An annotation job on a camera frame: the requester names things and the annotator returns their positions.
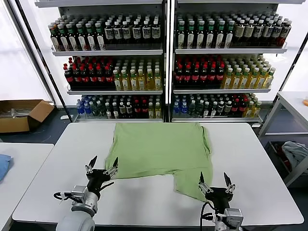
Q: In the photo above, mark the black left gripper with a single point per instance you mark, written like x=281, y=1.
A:
x=98, y=180

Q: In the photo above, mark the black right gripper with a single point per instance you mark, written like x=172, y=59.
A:
x=219, y=197

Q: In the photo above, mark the green t-shirt with red print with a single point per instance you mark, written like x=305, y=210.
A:
x=156, y=149

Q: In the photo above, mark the white-cap dark drink bottle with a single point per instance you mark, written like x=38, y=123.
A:
x=108, y=111
x=129, y=110
x=213, y=110
x=115, y=111
x=122, y=110
x=206, y=110
x=228, y=108
x=221, y=108

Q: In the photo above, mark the clear water bottle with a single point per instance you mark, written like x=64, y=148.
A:
x=95, y=110
x=199, y=109
x=101, y=111
x=192, y=109

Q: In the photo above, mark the blue water bottle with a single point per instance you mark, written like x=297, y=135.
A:
x=80, y=109
x=87, y=109
x=184, y=108
x=176, y=108

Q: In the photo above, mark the white paper scrap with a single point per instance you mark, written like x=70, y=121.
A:
x=64, y=117

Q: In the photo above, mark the black storage bin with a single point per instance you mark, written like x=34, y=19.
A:
x=276, y=156

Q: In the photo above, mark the red-cap cola bottle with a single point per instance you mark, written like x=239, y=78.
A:
x=212, y=77
x=220, y=77
x=144, y=110
x=179, y=77
x=235, y=108
x=109, y=78
x=93, y=78
x=85, y=78
x=69, y=78
x=187, y=77
x=77, y=78
x=101, y=78
x=195, y=77
x=137, y=110
x=242, y=108
x=203, y=77

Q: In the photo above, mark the red crumpled cloth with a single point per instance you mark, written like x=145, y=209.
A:
x=287, y=162

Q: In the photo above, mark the yellow tea bottle green label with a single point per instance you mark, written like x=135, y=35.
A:
x=257, y=110
x=133, y=81
x=158, y=81
x=151, y=111
x=228, y=80
x=245, y=80
x=253, y=80
x=117, y=81
x=141, y=81
x=269, y=80
x=150, y=81
x=236, y=80
x=125, y=81
x=261, y=80
x=158, y=111
x=250, y=110

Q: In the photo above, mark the grey-white crumpled cloth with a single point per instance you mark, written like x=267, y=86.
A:
x=293, y=150

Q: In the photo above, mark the brown cardboard box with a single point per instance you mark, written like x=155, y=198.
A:
x=36, y=113

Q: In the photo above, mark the blue folded cloth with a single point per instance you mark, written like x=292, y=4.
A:
x=3, y=166

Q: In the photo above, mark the grey metal parts bundle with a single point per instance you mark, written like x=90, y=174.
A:
x=19, y=113

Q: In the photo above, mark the grey metal shelf rack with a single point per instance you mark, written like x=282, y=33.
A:
x=108, y=52
x=228, y=51

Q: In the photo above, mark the black metal pole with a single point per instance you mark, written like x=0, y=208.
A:
x=294, y=60
x=44, y=60

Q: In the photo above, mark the small orange object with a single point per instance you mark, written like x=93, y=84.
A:
x=305, y=101

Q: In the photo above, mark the green-cap dark tea bottle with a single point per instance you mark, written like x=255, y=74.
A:
x=90, y=38
x=55, y=38
x=200, y=36
x=100, y=38
x=229, y=36
x=220, y=36
x=81, y=38
x=72, y=38
x=181, y=36
x=210, y=36
x=190, y=36
x=63, y=38

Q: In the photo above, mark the white-label dark drink bottle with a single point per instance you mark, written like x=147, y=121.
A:
x=259, y=31
x=277, y=31
x=156, y=32
x=136, y=32
x=286, y=31
x=117, y=32
x=146, y=32
x=109, y=32
x=125, y=32

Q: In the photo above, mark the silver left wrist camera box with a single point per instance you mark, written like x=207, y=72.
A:
x=80, y=191

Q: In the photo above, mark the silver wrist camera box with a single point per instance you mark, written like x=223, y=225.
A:
x=80, y=191
x=234, y=215

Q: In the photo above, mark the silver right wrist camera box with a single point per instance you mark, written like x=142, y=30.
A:
x=234, y=215

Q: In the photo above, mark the grey frame side table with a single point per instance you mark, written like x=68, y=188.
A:
x=270, y=115

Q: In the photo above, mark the grey window frame post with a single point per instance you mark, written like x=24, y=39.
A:
x=36, y=60

